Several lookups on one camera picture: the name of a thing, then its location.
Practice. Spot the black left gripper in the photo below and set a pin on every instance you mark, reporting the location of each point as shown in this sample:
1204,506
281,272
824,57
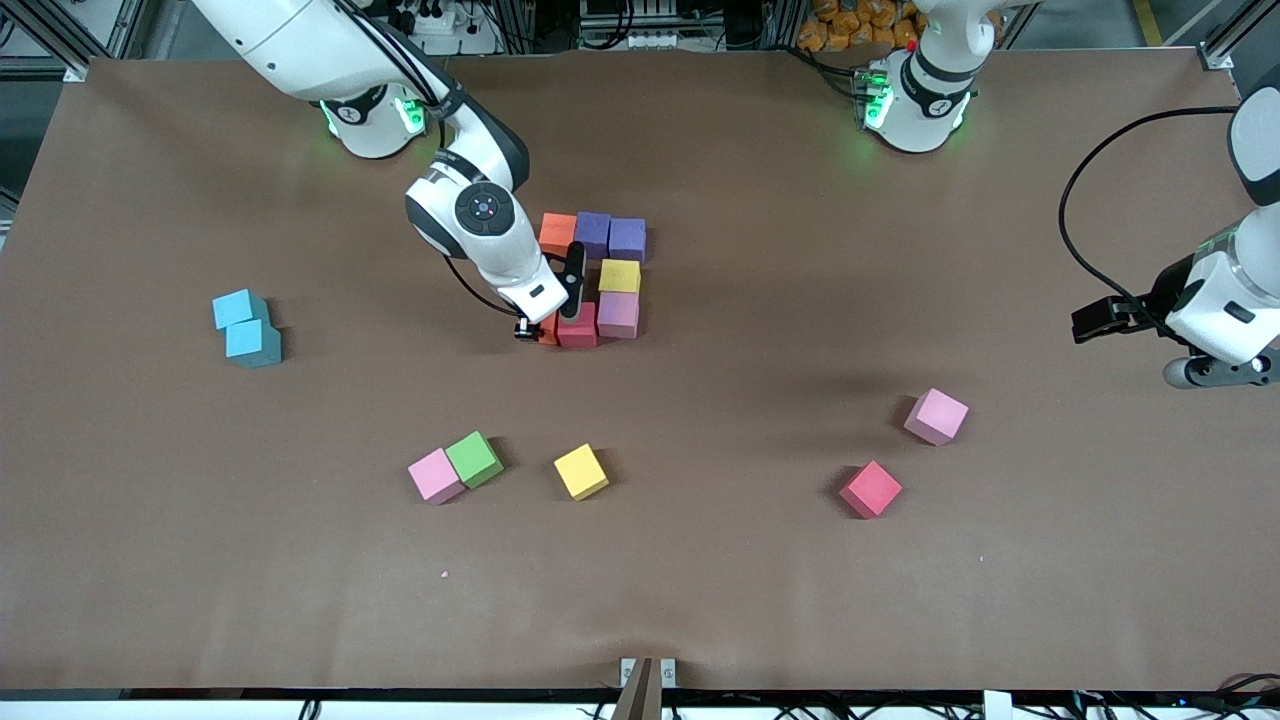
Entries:
1160,296

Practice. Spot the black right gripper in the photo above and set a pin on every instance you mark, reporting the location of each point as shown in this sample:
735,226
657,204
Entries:
523,329

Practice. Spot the orange foam cube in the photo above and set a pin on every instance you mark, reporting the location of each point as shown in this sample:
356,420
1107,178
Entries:
549,332
556,232

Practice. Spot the red foam cube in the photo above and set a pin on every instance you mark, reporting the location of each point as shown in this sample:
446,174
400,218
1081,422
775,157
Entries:
580,336
870,489

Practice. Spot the pink foam cube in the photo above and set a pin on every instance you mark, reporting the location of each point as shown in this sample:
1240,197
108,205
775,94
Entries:
618,314
936,416
436,476

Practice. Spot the yellow foam cube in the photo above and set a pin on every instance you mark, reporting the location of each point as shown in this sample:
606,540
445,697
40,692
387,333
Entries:
620,276
581,471

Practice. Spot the purple foam cube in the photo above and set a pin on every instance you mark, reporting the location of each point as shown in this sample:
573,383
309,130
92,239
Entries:
592,235
627,239

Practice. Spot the green foam cube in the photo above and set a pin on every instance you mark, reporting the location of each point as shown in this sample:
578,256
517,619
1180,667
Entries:
473,459

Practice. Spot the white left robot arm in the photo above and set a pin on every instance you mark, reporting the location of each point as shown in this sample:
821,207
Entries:
920,100

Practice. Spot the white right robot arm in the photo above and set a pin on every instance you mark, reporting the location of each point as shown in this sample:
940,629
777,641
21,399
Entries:
300,40

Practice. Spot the cyan foam cube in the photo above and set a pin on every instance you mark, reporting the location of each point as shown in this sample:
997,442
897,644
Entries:
238,308
252,343

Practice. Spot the table cover sheet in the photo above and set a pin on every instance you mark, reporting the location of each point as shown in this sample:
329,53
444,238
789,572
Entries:
700,580

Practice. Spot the white power strip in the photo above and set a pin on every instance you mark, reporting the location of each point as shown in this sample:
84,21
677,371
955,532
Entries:
655,41
435,24

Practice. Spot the pile of orange items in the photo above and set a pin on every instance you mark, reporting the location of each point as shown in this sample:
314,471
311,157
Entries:
850,25

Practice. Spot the aluminium frame profile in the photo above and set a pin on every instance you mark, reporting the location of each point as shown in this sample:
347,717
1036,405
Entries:
72,68
1215,55

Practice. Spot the metal mounting bracket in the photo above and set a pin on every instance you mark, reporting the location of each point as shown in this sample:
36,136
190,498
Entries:
668,672

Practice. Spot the camera mount pole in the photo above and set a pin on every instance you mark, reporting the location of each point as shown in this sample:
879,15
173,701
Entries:
635,700

